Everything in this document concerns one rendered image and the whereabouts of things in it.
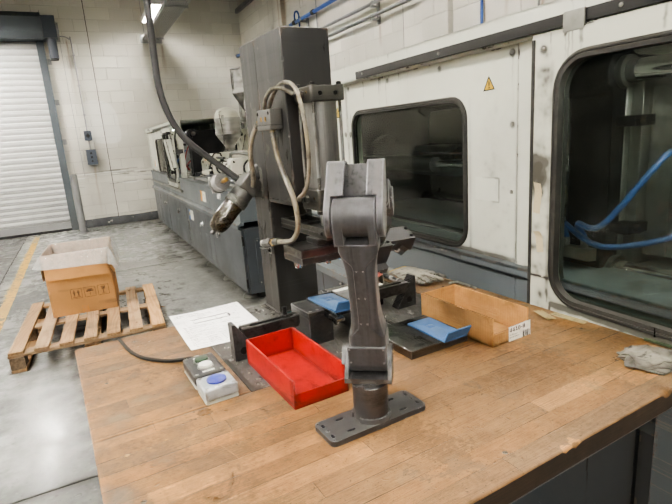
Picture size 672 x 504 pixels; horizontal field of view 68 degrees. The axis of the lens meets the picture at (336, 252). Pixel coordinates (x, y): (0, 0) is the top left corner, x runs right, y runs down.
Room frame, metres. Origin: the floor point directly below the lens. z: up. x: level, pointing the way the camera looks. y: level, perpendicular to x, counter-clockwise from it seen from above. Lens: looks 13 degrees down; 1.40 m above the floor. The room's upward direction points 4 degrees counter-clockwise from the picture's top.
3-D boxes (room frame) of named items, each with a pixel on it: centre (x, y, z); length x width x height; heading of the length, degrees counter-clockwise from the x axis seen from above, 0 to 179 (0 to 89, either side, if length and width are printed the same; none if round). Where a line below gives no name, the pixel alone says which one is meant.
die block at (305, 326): (1.23, 0.01, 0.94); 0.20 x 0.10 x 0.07; 119
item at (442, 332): (1.13, -0.23, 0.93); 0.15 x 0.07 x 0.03; 29
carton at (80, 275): (4.09, 2.12, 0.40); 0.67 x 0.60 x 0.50; 21
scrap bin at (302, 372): (0.99, 0.11, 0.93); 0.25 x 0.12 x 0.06; 29
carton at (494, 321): (1.20, -0.34, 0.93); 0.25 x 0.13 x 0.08; 29
